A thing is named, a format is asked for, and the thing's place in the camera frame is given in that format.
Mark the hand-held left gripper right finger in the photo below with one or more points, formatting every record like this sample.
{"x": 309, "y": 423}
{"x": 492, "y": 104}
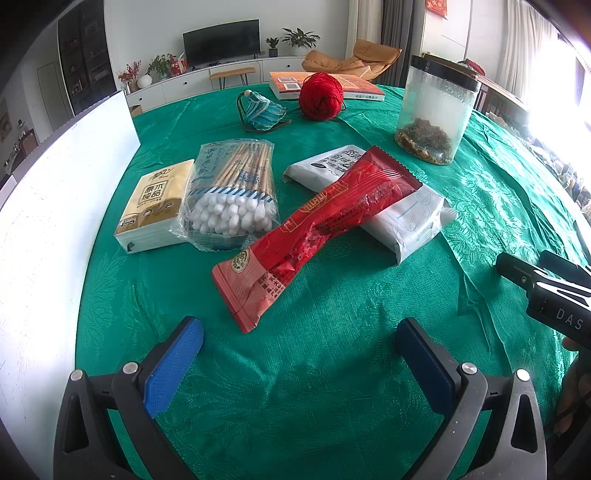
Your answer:
{"x": 427, "y": 357}

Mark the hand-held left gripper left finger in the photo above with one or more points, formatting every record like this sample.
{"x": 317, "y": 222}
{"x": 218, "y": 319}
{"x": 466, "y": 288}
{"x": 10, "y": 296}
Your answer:
{"x": 175, "y": 364}

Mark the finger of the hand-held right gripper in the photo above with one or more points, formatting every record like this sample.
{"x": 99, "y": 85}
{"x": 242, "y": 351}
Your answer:
{"x": 517, "y": 270}
{"x": 565, "y": 270}

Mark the white box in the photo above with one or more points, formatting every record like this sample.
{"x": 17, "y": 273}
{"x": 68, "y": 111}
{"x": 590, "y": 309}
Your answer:
{"x": 55, "y": 230}

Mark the person's right hand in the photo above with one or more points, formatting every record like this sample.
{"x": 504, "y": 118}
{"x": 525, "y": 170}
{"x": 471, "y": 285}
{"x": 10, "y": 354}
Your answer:
{"x": 577, "y": 392}

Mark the pile of assorted clutter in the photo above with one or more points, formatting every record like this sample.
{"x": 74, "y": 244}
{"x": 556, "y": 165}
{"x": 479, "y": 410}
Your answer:
{"x": 558, "y": 170}

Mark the green patterned tablecloth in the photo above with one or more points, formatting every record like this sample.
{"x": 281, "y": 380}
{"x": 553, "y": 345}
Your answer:
{"x": 323, "y": 369}

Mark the white wet wipes pack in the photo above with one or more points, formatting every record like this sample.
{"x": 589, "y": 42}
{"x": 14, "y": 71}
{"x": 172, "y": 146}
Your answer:
{"x": 411, "y": 221}

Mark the yellow tissue pack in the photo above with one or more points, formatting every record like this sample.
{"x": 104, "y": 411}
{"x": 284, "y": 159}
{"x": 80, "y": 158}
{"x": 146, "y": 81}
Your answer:
{"x": 152, "y": 203}

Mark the cotton swab pack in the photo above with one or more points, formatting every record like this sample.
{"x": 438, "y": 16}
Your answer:
{"x": 231, "y": 203}

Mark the red snack packet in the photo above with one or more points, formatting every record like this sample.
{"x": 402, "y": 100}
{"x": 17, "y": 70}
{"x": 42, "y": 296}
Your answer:
{"x": 323, "y": 217}

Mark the clear jar with black lid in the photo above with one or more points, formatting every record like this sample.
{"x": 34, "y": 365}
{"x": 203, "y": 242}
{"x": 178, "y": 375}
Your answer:
{"x": 434, "y": 106}

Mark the red cloth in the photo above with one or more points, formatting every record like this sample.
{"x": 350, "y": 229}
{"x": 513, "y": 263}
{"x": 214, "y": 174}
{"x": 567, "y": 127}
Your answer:
{"x": 473, "y": 68}

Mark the white sheer curtain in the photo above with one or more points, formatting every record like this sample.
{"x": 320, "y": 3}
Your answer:
{"x": 519, "y": 46}

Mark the orange book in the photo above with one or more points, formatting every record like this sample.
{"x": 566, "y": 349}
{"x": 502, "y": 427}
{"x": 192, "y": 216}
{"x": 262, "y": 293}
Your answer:
{"x": 360, "y": 85}

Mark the cardboard box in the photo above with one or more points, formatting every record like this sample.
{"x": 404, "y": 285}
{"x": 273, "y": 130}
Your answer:
{"x": 135, "y": 110}

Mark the orange lounge chair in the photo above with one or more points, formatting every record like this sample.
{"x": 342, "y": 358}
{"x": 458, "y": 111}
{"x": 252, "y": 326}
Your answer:
{"x": 369, "y": 55}

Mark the red yarn ball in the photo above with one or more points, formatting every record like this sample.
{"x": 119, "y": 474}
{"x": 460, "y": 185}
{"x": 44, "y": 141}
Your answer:
{"x": 321, "y": 97}

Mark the grey curtain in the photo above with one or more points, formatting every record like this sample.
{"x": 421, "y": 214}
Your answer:
{"x": 397, "y": 23}

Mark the white television cabinet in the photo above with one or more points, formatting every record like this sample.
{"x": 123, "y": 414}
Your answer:
{"x": 184, "y": 83}

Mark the white round vase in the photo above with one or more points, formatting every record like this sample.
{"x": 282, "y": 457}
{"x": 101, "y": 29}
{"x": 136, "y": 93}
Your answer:
{"x": 144, "y": 81}

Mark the white standing air conditioner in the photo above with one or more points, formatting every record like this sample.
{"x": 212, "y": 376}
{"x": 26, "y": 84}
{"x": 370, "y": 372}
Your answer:
{"x": 364, "y": 18}

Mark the red flower arrangement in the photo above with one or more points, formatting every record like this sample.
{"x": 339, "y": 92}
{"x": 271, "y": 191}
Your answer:
{"x": 129, "y": 74}

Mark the white door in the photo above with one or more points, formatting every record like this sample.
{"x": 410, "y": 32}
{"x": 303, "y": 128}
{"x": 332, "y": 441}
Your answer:
{"x": 50, "y": 97}

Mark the red gift box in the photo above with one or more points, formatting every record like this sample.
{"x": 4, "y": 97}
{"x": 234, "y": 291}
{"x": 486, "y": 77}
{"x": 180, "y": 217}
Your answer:
{"x": 178, "y": 67}

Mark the wooden bench with metal legs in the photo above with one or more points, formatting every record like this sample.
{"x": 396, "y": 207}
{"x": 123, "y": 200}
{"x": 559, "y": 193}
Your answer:
{"x": 231, "y": 71}

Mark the bushy green potted plant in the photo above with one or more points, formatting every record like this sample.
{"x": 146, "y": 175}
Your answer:
{"x": 159, "y": 66}

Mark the large green potted plant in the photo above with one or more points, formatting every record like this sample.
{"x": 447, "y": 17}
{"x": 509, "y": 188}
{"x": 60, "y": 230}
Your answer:
{"x": 300, "y": 39}

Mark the dark glass display cabinet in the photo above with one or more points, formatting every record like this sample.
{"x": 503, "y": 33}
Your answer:
{"x": 87, "y": 55}

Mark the black television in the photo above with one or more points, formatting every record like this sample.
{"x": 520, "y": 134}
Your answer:
{"x": 221, "y": 41}

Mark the small green potted plant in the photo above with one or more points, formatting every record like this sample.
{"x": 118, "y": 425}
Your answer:
{"x": 272, "y": 46}

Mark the red wall hanging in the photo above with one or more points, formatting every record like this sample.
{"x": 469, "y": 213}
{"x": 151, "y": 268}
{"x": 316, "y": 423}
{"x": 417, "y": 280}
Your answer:
{"x": 436, "y": 7}

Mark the framed wall picture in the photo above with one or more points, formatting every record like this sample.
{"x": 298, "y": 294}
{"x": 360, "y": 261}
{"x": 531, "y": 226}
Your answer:
{"x": 4, "y": 120}

